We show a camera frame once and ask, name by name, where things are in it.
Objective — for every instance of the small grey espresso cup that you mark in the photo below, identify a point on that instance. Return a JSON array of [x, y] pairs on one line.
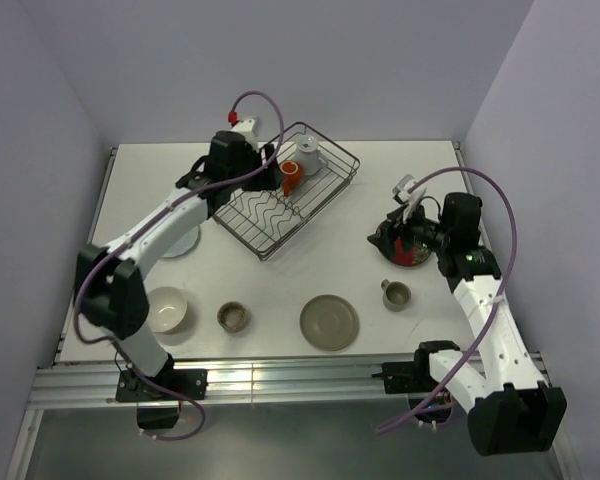
[[396, 295]]

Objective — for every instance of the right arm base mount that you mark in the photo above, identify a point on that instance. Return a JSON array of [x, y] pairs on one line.
[[403, 378]]

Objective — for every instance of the small brown speckled cup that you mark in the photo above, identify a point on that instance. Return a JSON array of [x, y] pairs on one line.
[[233, 317]]

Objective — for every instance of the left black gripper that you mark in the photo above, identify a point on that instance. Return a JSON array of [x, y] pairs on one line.
[[270, 178]]

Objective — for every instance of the light blue saucer plate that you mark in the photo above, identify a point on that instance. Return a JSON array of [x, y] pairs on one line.
[[184, 245]]

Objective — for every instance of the dark wire dish rack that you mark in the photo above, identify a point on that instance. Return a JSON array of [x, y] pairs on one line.
[[264, 221]]

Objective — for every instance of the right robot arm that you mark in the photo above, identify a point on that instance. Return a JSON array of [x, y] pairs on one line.
[[510, 407]]

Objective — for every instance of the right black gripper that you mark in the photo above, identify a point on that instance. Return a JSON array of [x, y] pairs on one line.
[[384, 239]]

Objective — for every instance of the orange black patterned cup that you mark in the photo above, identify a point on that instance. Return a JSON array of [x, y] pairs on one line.
[[293, 174]]

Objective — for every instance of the light blue ceramic mug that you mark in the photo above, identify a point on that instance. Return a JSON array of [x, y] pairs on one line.
[[307, 155]]

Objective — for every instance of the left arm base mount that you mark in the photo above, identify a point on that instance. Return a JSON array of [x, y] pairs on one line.
[[158, 408]]

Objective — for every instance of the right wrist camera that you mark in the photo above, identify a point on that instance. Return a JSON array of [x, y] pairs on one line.
[[407, 192]]

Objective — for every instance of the red floral plate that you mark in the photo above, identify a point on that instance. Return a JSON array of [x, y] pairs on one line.
[[409, 256]]

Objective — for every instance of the white ceramic bowl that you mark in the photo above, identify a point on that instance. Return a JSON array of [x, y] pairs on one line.
[[167, 309]]

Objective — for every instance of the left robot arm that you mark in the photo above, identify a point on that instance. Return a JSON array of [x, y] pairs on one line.
[[109, 290]]

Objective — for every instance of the grey stoneware saucer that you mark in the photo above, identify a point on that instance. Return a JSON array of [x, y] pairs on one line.
[[329, 323]]

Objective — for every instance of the aluminium extrusion rail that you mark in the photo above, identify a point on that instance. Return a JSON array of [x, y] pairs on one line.
[[237, 381]]

